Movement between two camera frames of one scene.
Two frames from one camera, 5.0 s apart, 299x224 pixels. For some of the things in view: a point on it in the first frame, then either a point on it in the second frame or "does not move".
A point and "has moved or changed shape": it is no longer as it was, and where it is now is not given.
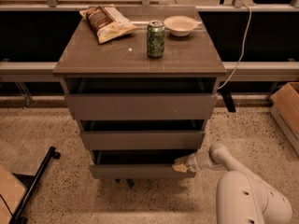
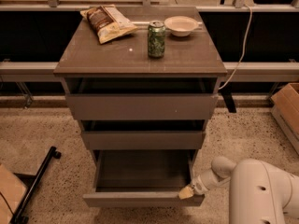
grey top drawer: [142, 106] does not move
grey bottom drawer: [137, 164] has moved or changed shape
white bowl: [179, 25] does not move
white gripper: [192, 162] -> [198, 183]
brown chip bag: [107, 21] does not move
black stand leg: [32, 182] does not move
